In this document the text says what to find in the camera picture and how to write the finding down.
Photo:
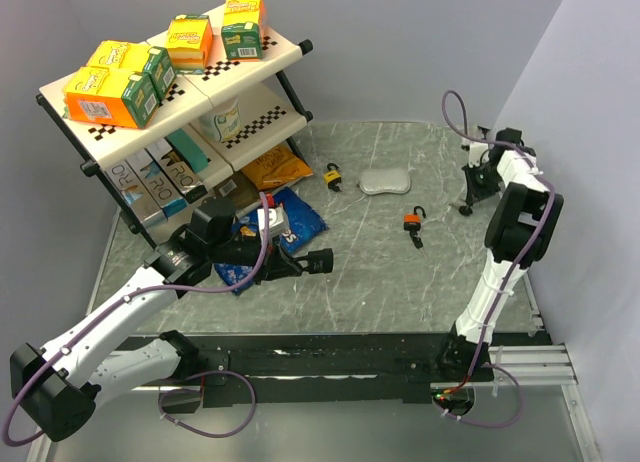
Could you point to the blue Doritos chip bag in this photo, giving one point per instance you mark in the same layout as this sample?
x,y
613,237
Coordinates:
x,y
305,225

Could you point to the left white RO box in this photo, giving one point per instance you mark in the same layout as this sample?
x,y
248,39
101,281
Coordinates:
x,y
135,194

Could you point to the green yellow sponge box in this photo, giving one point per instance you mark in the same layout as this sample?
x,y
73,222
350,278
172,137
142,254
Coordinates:
x,y
242,30

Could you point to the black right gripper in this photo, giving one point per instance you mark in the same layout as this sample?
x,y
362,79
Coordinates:
x,y
476,193

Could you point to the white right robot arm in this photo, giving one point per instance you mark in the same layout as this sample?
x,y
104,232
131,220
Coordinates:
x,y
517,236

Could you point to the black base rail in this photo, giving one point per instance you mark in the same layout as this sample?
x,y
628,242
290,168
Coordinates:
x,y
333,367

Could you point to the middle white RO box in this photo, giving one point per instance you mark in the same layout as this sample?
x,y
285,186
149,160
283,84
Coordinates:
x,y
157,183

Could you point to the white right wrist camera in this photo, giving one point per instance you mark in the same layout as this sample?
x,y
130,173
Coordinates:
x,y
478,148

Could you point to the orange padlock with keys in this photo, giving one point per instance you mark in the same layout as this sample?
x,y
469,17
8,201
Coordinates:
x,y
412,223

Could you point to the orange yellow sponge pack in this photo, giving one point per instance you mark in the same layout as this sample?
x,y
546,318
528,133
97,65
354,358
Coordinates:
x,y
189,41

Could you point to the white paper cup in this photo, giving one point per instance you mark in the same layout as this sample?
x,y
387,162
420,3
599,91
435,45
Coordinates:
x,y
223,122

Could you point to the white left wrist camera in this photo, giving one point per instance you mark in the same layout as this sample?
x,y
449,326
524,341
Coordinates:
x,y
272,221

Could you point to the grey silver sponge pad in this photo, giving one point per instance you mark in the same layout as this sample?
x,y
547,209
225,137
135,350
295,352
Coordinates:
x,y
384,181

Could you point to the beige two-tier shelf rack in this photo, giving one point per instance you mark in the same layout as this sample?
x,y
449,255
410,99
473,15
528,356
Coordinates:
x,y
271,114

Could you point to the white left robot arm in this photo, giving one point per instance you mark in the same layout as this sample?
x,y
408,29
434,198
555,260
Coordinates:
x,y
61,384

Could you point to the yellow honey dijon chip bag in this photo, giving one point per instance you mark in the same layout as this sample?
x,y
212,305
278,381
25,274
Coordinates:
x,y
275,168

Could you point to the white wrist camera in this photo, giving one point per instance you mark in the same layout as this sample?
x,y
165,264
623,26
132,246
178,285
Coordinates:
x,y
272,221
478,148

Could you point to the yellow padlock with key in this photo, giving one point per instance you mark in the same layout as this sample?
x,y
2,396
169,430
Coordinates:
x,y
332,177

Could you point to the white ro box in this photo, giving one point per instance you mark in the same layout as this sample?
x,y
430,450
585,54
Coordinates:
x,y
135,194
157,183

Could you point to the front orange sponge box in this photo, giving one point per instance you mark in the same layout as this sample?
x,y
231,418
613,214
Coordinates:
x,y
116,97

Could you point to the black padlock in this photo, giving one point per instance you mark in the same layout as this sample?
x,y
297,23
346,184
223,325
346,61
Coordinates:
x,y
318,261

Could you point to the brown snack bag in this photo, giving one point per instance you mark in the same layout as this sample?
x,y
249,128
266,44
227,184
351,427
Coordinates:
x,y
240,191

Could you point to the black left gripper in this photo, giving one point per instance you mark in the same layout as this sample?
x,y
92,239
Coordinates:
x,y
276,263

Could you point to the teal box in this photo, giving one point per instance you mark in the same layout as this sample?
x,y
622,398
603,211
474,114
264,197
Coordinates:
x,y
189,150

